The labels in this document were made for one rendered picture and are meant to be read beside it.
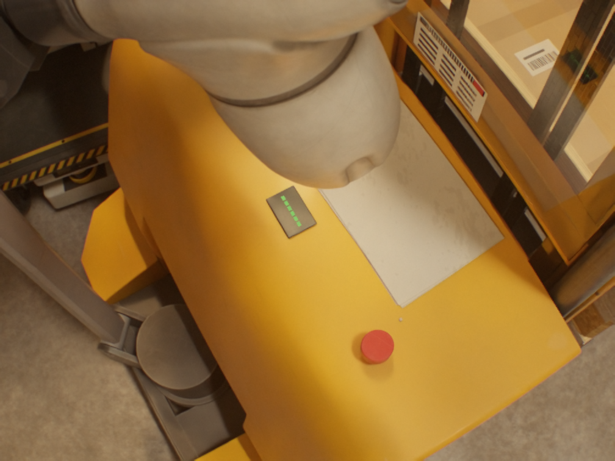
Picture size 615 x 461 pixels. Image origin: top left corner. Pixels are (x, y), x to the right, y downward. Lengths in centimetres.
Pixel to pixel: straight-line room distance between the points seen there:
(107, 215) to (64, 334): 47
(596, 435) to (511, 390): 103
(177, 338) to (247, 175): 50
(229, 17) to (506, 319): 64
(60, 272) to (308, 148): 70
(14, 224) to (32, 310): 105
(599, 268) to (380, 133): 39
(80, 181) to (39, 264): 88
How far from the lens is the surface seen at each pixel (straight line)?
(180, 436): 143
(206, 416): 142
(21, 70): 39
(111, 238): 150
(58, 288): 105
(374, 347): 78
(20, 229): 90
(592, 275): 77
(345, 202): 87
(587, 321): 132
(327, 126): 38
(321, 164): 42
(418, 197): 88
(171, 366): 129
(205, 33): 30
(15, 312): 194
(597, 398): 186
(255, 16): 28
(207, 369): 128
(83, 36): 35
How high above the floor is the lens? 168
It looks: 68 degrees down
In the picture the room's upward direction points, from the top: 2 degrees counter-clockwise
